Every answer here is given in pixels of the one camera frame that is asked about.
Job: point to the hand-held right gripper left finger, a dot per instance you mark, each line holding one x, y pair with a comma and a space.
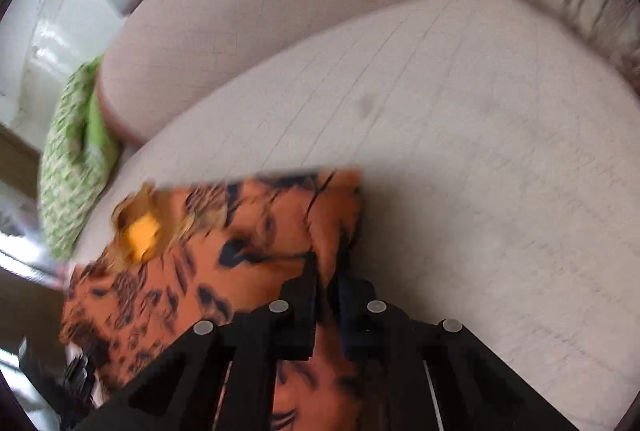
302, 311

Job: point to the orange black floral garment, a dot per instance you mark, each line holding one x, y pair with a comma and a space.
250, 271

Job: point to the green patterned cushion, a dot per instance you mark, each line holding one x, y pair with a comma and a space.
70, 161

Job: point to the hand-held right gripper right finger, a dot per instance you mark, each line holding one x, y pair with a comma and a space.
352, 321

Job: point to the beige sofa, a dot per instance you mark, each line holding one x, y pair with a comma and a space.
450, 161

